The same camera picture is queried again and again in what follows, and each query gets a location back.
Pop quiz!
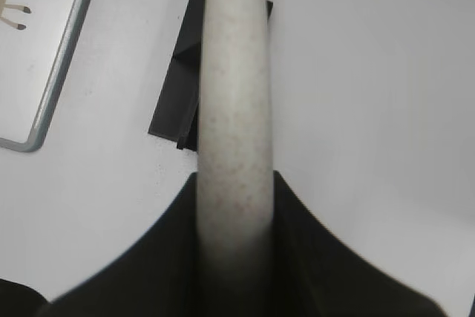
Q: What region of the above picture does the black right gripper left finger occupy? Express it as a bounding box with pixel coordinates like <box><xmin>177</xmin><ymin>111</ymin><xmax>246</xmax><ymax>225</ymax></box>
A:
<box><xmin>38</xmin><ymin>174</ymin><xmax>199</xmax><ymax>316</ymax></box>

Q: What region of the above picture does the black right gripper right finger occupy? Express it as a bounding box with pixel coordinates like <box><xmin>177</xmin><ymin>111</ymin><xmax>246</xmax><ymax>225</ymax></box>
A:
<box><xmin>272</xmin><ymin>171</ymin><xmax>444</xmax><ymax>316</ymax></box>

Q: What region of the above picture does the white handled kitchen knife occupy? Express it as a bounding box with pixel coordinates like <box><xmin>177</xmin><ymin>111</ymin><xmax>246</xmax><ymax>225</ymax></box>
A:
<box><xmin>197</xmin><ymin>0</ymin><xmax>274</xmax><ymax>316</ymax></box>

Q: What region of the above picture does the black knife stand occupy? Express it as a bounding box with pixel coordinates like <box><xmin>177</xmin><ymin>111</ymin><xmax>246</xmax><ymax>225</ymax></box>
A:
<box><xmin>148</xmin><ymin>0</ymin><xmax>275</xmax><ymax>153</ymax></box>

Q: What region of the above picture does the white deer cutting board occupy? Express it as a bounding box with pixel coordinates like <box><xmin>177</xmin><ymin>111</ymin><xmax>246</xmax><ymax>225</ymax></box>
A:
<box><xmin>1</xmin><ymin>0</ymin><xmax>91</xmax><ymax>152</ymax></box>

